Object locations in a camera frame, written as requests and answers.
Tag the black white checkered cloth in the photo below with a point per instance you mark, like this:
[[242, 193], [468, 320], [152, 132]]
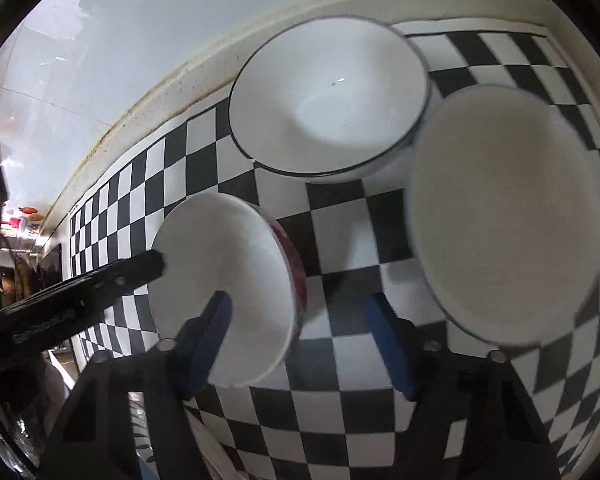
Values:
[[360, 215]]

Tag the white bowl with red print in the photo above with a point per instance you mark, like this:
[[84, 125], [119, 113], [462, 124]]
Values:
[[240, 260], [505, 220]]

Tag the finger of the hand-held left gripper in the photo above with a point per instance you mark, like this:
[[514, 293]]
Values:
[[105, 282]]

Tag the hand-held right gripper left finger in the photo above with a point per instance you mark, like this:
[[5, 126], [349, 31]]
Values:
[[207, 345]]

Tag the white bowl with dark rim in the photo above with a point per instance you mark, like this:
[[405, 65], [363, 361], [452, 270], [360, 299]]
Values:
[[330, 100]]

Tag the colourful wall stickers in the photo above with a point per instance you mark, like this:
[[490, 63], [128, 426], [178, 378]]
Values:
[[25, 220]]

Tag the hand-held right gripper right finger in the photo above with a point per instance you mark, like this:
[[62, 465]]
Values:
[[390, 350]]

